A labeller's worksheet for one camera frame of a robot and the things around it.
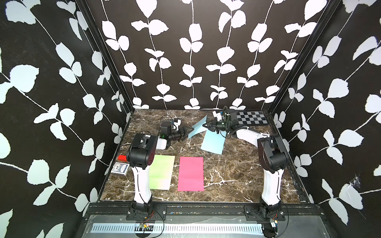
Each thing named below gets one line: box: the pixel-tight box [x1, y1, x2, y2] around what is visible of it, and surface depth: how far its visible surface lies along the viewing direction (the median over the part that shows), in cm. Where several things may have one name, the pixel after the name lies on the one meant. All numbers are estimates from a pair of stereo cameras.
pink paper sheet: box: [177, 156, 205, 192], surface depth 88 cm
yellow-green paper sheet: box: [149, 154, 176, 190], surface depth 90 cm
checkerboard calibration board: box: [236, 110, 269, 126], surface depth 117 cm
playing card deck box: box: [110, 162, 130, 175], surface depth 89 cm
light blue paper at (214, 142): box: [200, 129, 227, 155], surface depth 100 cm
